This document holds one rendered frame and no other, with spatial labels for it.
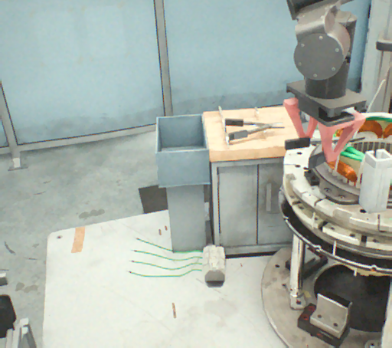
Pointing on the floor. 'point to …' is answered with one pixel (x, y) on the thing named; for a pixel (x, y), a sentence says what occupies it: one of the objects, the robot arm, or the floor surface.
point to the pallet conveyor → (19, 332)
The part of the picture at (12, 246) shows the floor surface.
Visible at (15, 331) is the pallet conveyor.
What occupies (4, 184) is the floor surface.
